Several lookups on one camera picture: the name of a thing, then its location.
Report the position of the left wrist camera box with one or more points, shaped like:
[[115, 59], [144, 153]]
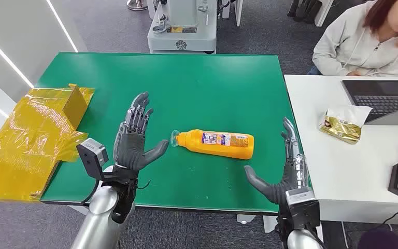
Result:
[[91, 158]]

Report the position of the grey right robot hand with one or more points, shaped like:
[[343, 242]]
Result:
[[293, 172]]

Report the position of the gold snack packet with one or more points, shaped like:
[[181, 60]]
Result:
[[341, 127]]

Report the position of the orange plastic bottle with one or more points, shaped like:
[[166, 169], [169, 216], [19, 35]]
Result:
[[216, 144]]

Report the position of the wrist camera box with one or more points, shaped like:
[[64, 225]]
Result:
[[302, 208], [91, 158]]

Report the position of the chrome stand base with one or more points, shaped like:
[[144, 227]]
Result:
[[137, 4]]

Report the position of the dark purple cushion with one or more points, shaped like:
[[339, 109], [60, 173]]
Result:
[[384, 240]]

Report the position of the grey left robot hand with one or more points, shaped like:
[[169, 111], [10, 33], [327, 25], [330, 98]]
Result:
[[130, 151]]

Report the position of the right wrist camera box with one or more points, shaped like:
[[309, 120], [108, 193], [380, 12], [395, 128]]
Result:
[[302, 208]]

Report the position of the person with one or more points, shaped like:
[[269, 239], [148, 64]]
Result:
[[357, 48]]

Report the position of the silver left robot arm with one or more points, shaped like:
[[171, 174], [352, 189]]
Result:
[[99, 220]]

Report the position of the white furniture leg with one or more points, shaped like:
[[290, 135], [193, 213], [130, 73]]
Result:
[[323, 12]]

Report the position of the yellow taped cardboard box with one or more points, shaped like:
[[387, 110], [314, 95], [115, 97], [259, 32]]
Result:
[[27, 144]]

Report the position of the dark grey laptop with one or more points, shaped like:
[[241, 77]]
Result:
[[384, 98]]

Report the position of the black floor object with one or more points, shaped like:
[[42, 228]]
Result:
[[303, 10]]

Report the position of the white table foot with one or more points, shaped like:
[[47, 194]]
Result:
[[245, 219], [269, 223]]

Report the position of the grey machine stand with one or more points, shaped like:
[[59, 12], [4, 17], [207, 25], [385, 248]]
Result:
[[182, 37]]

